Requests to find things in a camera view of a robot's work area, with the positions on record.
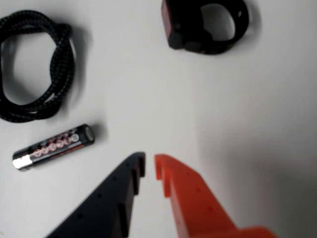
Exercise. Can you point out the black aaa battery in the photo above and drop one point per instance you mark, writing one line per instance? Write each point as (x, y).
(57, 146)

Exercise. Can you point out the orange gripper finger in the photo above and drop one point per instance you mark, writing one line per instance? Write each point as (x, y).
(193, 198)

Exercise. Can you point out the dark navy gripper finger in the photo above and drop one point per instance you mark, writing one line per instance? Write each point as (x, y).
(109, 198)

